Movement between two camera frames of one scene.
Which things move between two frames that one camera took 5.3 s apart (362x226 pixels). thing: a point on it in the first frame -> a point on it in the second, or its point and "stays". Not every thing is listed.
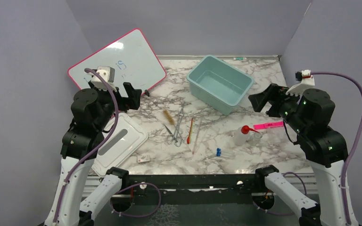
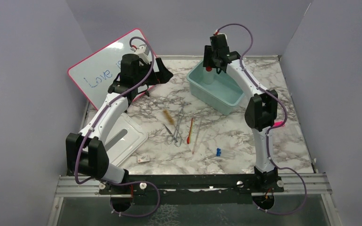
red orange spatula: x=188 y=138 stays
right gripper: x=274 y=93 -> x=206 y=61
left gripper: x=132 y=101 -> x=161 y=76
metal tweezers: x=171 y=134 stays
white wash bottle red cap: x=241 y=134 -> x=209 y=75
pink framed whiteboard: x=133 y=60 stays
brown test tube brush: x=168 y=116 stays
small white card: x=143 y=158 stays
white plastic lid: x=125 y=137 stays
